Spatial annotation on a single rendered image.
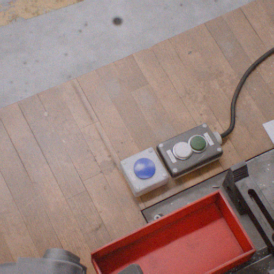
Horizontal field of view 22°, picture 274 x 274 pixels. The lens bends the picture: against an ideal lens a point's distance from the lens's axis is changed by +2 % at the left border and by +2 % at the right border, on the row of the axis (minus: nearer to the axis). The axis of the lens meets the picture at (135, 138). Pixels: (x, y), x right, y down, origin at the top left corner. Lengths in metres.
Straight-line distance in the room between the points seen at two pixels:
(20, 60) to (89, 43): 0.24
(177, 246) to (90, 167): 0.22
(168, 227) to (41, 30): 1.37
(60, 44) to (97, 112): 1.15
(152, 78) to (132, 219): 0.29
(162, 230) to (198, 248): 0.07
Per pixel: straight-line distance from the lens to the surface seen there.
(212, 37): 1.45
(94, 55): 2.45
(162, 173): 1.27
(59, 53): 2.46
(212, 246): 1.26
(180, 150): 1.28
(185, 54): 1.42
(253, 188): 1.24
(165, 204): 1.28
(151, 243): 1.25
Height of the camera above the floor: 2.11
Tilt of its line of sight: 66 degrees down
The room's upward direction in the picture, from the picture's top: 6 degrees clockwise
